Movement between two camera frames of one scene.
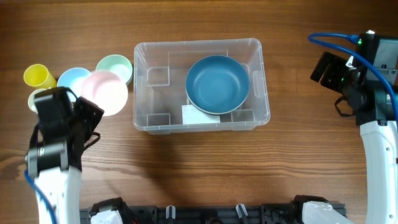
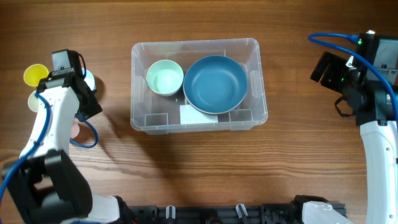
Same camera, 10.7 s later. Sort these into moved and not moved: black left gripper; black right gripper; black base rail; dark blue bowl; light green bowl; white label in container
Moved: light green bowl; black left gripper
Not moved: dark blue bowl; black base rail; white label in container; black right gripper
